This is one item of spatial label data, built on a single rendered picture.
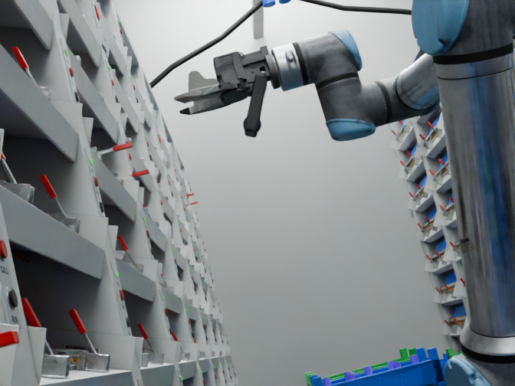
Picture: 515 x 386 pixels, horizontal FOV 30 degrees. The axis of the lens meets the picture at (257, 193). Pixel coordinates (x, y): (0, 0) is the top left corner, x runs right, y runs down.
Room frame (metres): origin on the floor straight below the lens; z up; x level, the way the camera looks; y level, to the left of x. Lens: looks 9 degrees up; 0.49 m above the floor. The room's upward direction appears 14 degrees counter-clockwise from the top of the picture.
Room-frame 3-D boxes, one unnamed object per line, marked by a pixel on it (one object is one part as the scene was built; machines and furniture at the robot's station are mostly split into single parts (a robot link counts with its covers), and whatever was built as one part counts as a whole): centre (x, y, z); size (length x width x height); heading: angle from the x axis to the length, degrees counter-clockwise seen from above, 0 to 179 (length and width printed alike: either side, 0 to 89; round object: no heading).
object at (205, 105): (1.92, 0.07, 1.02); 0.09 x 0.03 x 0.06; 69
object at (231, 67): (1.88, -0.03, 1.03); 0.12 x 0.08 x 0.09; 91
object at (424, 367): (2.40, -0.17, 0.36); 0.30 x 0.20 x 0.08; 92
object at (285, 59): (1.88, -0.12, 1.03); 0.10 x 0.05 x 0.09; 1
